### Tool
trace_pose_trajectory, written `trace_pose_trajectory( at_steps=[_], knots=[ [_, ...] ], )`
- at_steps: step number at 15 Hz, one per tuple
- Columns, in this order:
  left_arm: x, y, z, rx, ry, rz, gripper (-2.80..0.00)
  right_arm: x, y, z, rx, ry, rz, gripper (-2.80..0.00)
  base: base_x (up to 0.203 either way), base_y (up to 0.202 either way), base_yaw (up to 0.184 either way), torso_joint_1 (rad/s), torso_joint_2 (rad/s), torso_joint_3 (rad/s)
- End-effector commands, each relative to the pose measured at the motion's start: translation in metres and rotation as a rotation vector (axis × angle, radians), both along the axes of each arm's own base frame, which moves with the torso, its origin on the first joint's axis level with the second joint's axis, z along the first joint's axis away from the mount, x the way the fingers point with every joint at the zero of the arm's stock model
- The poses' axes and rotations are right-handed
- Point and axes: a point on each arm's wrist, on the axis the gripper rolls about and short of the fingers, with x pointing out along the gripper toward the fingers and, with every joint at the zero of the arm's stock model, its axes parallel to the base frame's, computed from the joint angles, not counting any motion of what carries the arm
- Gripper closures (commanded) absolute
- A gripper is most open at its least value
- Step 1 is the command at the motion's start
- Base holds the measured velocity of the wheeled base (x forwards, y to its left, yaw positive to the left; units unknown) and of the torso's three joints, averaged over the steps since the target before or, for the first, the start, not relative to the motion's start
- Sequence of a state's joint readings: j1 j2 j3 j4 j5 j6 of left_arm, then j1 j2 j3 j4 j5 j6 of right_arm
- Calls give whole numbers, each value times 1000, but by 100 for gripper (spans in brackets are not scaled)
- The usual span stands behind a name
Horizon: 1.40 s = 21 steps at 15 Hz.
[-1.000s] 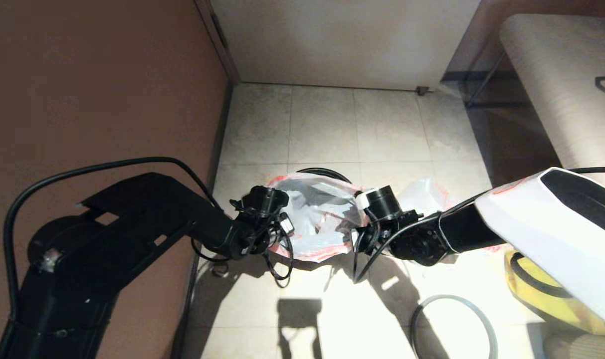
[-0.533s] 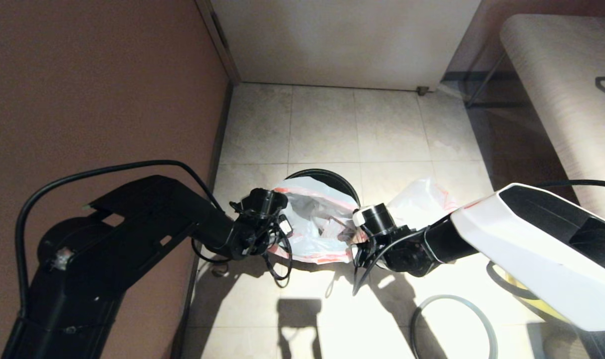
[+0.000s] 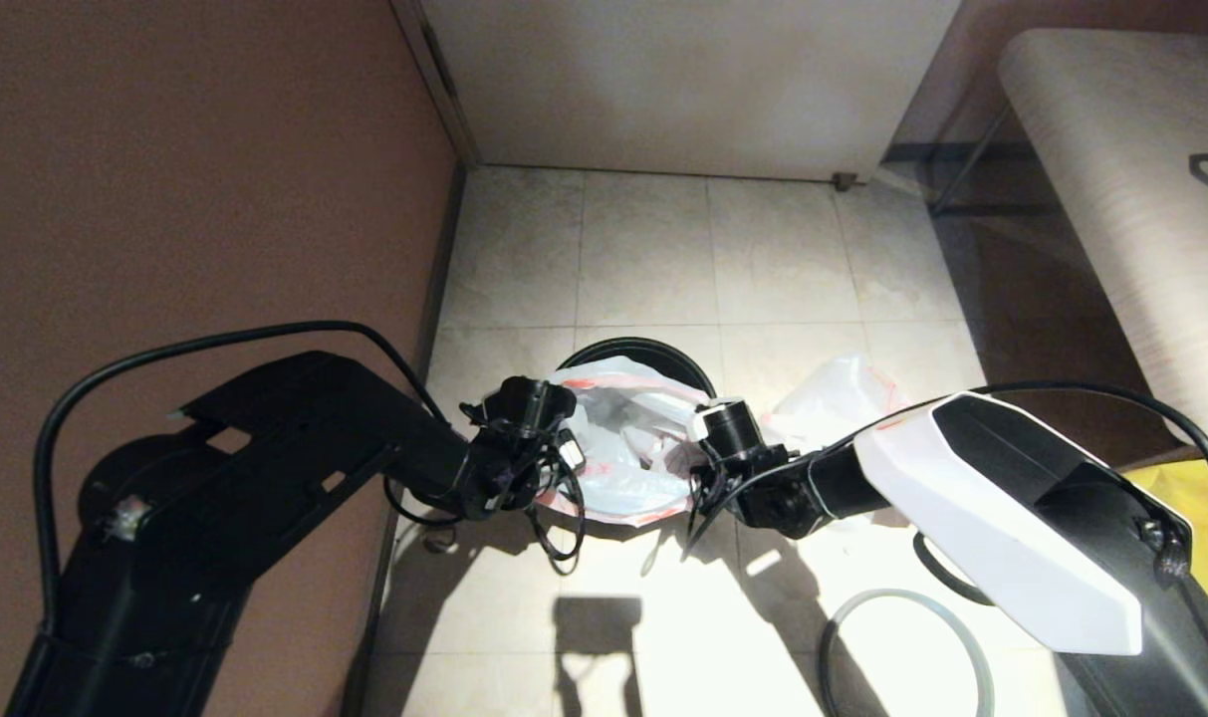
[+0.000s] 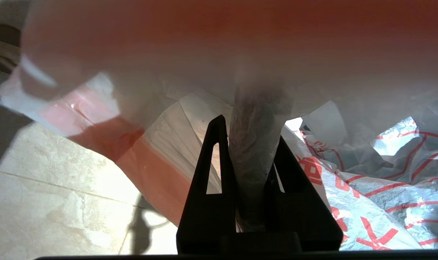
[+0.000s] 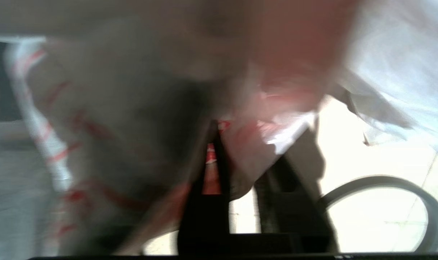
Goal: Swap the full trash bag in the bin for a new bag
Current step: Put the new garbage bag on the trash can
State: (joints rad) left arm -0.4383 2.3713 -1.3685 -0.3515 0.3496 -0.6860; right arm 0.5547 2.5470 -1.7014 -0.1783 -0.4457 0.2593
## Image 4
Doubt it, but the round brown floor drain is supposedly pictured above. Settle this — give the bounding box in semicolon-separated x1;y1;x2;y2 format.
0;23;21;74

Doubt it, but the white plastic bag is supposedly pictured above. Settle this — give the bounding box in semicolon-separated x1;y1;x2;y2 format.
0;0;438;250

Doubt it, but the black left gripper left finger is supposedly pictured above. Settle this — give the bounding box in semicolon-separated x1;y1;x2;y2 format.
176;115;241;254

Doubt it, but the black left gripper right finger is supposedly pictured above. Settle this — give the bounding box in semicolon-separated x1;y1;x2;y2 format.
264;136;344;252

